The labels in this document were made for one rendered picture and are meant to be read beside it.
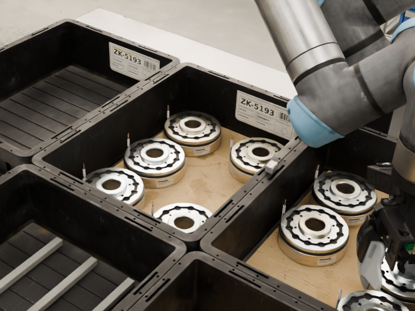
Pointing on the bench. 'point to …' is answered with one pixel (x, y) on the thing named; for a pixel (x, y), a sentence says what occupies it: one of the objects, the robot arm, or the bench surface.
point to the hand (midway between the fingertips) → (383, 276)
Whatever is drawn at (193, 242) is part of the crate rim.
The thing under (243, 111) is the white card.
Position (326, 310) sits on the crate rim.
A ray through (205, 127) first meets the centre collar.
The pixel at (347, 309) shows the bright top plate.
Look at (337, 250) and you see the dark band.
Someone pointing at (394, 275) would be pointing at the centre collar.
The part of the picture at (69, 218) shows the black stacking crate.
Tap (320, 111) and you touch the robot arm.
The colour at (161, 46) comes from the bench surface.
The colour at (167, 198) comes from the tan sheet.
